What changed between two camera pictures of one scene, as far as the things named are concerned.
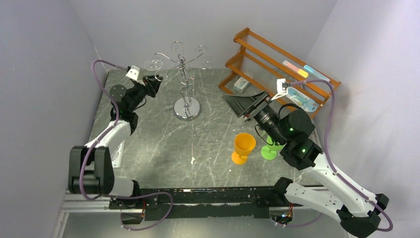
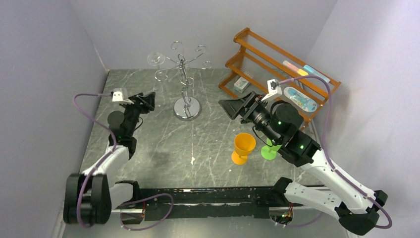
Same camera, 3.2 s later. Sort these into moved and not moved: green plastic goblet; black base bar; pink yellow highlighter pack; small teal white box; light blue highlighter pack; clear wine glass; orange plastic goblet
Moved: clear wine glass
Not moved: light blue highlighter pack; orange plastic goblet; black base bar; pink yellow highlighter pack; green plastic goblet; small teal white box
